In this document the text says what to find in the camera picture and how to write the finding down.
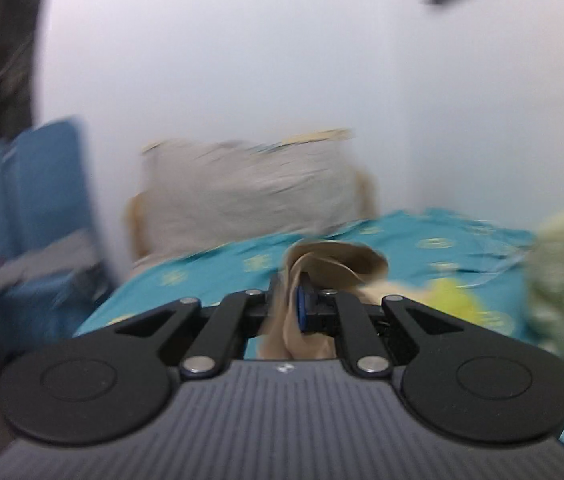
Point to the tan printed t-shirt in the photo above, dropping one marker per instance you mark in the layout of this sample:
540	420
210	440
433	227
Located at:
332	260

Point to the tan padded headboard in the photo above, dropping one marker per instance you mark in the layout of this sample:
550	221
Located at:
134	230

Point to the green and beige plush toy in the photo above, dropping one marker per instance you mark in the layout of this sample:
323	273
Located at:
454	302

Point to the grey pillow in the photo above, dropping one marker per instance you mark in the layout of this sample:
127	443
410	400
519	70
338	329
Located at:
242	195

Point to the teal printed bedsheet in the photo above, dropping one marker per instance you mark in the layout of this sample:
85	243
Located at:
212	275

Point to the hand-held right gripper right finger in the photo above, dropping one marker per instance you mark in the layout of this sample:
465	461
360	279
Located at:
303	310

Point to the cream pillow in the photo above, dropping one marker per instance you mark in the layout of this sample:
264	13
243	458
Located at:
312	136

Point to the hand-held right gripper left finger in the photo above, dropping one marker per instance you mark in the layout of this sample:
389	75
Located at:
257	310

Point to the grey seat cushion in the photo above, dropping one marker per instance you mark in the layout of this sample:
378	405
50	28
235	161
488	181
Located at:
47	255

